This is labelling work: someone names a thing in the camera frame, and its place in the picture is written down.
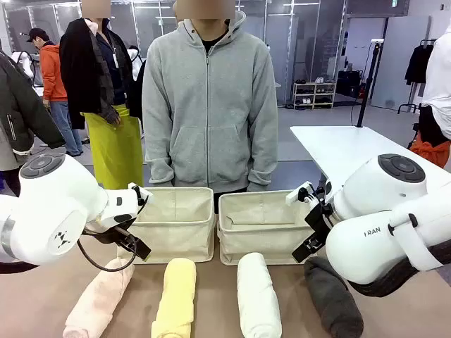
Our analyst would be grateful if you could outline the wooden shoe rack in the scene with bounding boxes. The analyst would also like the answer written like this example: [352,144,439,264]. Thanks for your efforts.
[292,81,338,110]

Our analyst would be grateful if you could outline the person in yellow skirt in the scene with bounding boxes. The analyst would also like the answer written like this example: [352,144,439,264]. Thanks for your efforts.
[58,0,145,191]

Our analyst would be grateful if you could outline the yellow towel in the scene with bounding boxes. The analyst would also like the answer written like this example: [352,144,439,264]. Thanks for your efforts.
[151,257,197,338]

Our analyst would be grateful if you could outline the black box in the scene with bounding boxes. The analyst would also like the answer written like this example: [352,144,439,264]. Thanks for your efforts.
[336,70,364,98]

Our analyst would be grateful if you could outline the dark grey towel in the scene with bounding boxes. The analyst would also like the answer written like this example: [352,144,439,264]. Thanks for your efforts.
[304,256,364,338]

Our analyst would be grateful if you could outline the white towel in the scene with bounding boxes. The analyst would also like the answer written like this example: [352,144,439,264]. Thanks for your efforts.
[236,252,283,338]

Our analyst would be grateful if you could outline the black hanging jacket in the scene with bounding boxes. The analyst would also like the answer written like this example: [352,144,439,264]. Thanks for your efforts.
[404,44,435,86]

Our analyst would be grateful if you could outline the orange cloth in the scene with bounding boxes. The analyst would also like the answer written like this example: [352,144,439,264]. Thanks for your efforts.
[410,138,451,169]

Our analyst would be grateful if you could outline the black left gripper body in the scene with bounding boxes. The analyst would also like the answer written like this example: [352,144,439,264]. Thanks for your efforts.
[111,225,142,251]

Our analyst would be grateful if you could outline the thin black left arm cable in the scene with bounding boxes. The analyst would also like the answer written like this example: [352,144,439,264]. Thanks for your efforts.
[76,228,138,273]

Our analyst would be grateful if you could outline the black camera pole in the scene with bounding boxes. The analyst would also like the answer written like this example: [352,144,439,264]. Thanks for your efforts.
[356,39,385,128]

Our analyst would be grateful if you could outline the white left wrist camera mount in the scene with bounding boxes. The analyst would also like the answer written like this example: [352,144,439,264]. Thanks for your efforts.
[128,182,154,212]

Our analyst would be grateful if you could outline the pink towel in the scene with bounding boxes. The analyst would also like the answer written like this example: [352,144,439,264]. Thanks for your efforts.
[62,256,135,338]

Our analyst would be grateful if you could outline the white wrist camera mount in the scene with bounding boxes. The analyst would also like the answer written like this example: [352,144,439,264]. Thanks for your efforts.
[128,182,154,212]
[285,180,320,207]

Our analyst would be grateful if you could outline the person in dark green jacket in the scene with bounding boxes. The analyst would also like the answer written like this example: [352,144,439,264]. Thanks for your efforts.
[0,49,67,198]

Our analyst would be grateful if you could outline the white table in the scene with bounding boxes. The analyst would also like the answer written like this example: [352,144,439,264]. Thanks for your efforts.
[289,125,451,193]

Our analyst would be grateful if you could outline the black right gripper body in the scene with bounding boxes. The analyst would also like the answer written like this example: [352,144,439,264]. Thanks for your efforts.
[303,203,334,247]

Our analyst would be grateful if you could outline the person in white jacket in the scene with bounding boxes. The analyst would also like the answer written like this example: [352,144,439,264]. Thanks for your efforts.
[410,30,451,169]

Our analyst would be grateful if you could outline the black braided right arm cable sleeve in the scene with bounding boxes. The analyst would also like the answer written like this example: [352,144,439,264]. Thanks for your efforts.
[347,239,451,299]

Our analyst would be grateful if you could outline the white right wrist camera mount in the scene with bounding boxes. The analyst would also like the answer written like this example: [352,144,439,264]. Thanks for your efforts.
[285,180,320,207]

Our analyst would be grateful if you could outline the person in grey hoodie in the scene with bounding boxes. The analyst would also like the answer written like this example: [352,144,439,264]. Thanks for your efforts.
[142,0,279,194]

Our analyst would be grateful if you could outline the person in orange hoodie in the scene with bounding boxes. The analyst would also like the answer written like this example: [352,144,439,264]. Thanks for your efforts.
[26,27,84,158]

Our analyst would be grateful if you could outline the cream fabric basket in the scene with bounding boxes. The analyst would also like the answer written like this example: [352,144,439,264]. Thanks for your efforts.
[216,189,322,265]
[118,186,216,264]

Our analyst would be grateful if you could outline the black garment rack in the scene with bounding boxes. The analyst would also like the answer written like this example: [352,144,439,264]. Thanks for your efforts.
[397,38,436,115]

